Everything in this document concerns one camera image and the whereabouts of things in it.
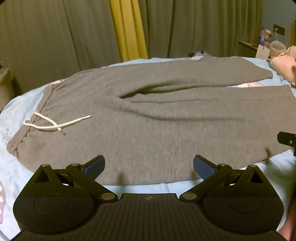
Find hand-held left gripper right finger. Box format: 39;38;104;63
179;155;276;202

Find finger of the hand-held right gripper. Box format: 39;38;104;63
277;131;296;157

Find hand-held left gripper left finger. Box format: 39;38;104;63
20;155;119;202

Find grey sweat pants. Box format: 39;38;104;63
6;56;296;186

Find person's right forearm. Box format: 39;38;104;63
279;204;296;241

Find pink plush toy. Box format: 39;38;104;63
268;40;296;87

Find light blue printed bed sheet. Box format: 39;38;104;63
0;56;296;241

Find white box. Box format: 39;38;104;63
255;44;270;60

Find dark wooden nightstand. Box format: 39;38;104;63
239;41;271;58

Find clear plastic bottle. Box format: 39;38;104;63
261;27;272;40

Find olive cushion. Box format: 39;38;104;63
0;68;15;109

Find olive green curtain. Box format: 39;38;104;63
0;0;123;93
137;0;264;58

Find yellow curtain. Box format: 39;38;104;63
109;0;148;62

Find white pants drawstring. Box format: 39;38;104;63
24;111;91;135

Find black wall socket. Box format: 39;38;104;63
273;24;285;36

